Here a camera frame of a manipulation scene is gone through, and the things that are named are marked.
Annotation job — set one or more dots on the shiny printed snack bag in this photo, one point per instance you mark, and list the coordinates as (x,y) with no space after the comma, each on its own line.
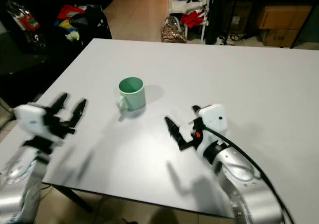
(25,17)

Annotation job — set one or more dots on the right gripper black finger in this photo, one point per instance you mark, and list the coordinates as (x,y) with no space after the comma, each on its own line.
(197,110)
(174,129)

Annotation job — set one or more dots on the mint green ceramic mug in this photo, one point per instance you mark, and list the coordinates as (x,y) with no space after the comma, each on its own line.
(134,98)

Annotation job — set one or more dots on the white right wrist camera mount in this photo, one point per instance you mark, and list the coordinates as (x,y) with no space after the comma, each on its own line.
(213,120)

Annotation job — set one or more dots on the white metal rack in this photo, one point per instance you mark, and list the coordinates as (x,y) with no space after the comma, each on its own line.
(172,5)

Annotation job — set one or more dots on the large cardboard box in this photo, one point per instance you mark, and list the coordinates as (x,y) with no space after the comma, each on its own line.
(284,17)

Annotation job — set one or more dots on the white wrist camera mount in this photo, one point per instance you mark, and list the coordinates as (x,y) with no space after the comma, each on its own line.
(31,116)
(213,120)

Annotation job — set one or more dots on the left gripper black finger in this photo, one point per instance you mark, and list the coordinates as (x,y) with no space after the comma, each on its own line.
(78,113)
(59,101)

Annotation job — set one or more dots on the black table leg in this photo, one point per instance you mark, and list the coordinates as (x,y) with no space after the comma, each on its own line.
(75,199)

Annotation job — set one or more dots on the black glossy low table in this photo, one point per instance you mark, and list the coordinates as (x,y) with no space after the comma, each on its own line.
(25,64)

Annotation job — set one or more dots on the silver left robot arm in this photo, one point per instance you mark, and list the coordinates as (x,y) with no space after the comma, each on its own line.
(22,184)

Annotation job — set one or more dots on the red cloth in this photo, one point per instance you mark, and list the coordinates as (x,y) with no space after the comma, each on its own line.
(194,18)

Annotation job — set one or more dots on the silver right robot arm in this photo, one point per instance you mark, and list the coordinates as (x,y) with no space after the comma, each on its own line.
(246,184)

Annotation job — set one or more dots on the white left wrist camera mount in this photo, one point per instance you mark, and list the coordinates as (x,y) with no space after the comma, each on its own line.
(31,116)

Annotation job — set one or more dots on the printed cardboard box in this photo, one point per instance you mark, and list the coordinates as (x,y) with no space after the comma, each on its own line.
(281,38)

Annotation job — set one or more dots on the black shelf unit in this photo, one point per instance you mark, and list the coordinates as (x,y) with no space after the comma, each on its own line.
(217,10)

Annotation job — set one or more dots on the red packet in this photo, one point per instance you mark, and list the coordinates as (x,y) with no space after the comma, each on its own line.
(71,11)

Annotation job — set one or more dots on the brown patterned bag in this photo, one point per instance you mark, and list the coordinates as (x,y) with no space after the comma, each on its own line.
(173,32)

